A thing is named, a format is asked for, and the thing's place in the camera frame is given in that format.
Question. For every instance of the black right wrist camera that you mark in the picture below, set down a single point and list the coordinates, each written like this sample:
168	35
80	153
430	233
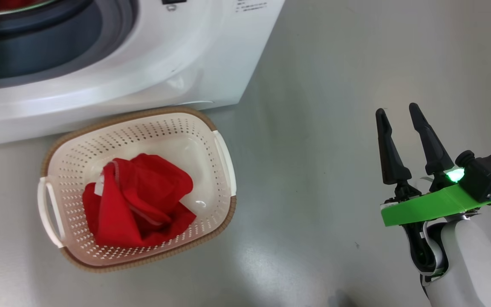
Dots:
490	175

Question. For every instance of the white front-load washing machine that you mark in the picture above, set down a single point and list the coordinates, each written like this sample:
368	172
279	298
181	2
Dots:
143	72

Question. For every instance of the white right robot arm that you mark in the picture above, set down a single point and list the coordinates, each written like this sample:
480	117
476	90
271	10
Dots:
471	264

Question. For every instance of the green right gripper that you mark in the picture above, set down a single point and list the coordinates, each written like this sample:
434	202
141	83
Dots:
424	209

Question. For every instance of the cream perforated laundry basket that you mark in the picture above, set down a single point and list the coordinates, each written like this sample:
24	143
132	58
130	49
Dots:
177	132

